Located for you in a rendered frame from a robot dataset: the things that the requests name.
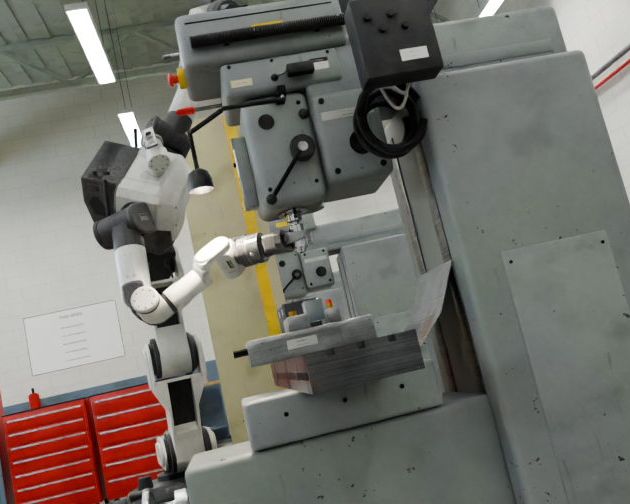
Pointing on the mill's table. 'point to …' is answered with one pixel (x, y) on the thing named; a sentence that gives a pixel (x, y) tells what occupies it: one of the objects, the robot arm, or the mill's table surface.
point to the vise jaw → (296, 323)
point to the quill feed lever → (302, 144)
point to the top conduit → (267, 30)
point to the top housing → (203, 78)
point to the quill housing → (266, 127)
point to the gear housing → (246, 75)
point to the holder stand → (293, 310)
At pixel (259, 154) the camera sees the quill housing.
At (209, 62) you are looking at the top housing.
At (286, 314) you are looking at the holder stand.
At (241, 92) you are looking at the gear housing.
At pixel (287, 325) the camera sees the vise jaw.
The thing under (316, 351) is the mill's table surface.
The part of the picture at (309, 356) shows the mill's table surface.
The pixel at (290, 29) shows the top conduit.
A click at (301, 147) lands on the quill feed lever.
